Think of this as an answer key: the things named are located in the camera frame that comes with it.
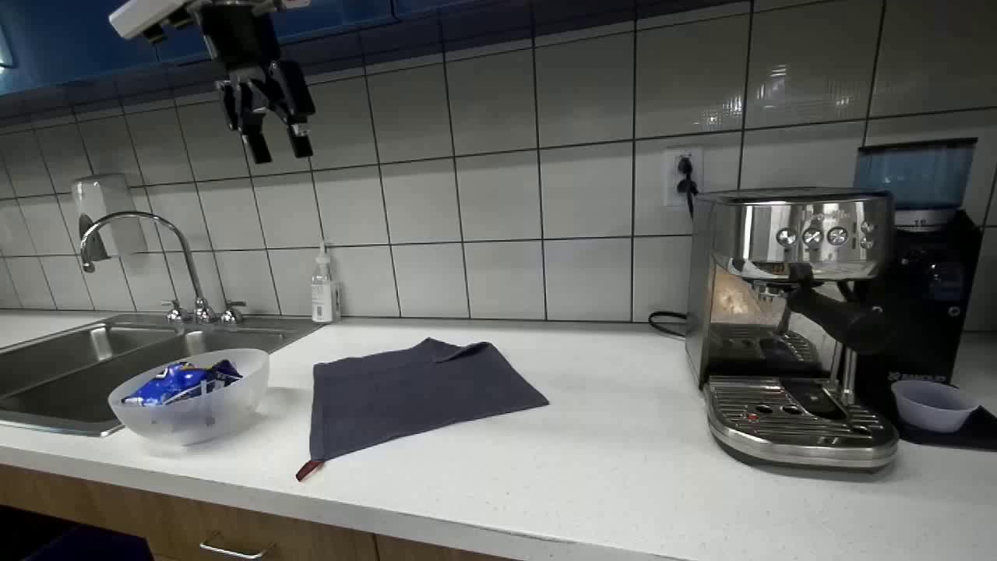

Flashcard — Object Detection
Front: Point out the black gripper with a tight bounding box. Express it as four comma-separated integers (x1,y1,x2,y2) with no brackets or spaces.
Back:
198,0,317,170

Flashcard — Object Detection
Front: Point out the grey towel with red tag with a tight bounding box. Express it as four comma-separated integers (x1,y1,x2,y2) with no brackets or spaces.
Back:
294,333,550,487

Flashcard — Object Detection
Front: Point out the chrome sink faucet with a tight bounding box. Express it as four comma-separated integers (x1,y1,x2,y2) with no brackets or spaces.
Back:
75,206,251,329

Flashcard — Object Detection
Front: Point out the clear soap pump bottle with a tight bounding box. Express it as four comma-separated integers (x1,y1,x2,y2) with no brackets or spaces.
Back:
307,244,343,329

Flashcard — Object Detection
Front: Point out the blue chips bag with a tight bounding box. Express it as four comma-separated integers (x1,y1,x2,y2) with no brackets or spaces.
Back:
122,360,242,413

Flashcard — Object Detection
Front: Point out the translucent plastic bowl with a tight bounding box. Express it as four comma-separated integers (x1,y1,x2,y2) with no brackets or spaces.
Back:
107,346,275,453

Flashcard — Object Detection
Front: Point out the stainless steel sink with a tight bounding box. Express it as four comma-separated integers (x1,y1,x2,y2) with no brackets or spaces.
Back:
0,315,320,439

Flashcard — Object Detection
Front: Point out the wooden base cabinet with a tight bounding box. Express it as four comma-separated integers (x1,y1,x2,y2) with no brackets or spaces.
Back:
0,461,522,561

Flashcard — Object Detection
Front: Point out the stainless steel espresso machine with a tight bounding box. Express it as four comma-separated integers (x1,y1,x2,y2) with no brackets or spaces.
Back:
683,187,904,474

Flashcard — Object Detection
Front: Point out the black coffee grinder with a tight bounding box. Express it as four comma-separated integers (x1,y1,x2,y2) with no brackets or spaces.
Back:
851,139,989,386

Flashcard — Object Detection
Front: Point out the small translucent plastic cup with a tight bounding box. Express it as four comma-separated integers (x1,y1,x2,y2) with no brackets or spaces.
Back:
889,376,982,438

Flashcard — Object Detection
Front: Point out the white wall dispenser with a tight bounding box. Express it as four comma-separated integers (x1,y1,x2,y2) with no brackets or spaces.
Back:
67,171,154,265

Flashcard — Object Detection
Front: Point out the white wall outlet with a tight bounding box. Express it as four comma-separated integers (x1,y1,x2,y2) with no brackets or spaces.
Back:
660,148,708,220

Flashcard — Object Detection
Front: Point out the silver drawer handle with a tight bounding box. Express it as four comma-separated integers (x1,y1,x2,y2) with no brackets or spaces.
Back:
192,536,268,561

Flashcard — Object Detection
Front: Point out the black power cable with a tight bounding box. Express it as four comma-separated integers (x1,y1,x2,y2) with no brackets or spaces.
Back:
644,153,705,341

